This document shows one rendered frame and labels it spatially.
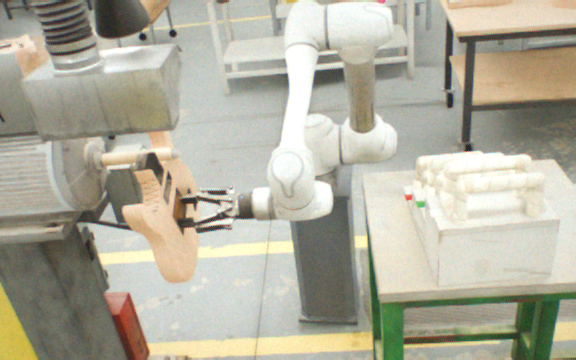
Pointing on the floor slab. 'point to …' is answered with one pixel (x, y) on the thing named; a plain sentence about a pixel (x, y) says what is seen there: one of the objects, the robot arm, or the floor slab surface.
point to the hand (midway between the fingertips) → (181, 211)
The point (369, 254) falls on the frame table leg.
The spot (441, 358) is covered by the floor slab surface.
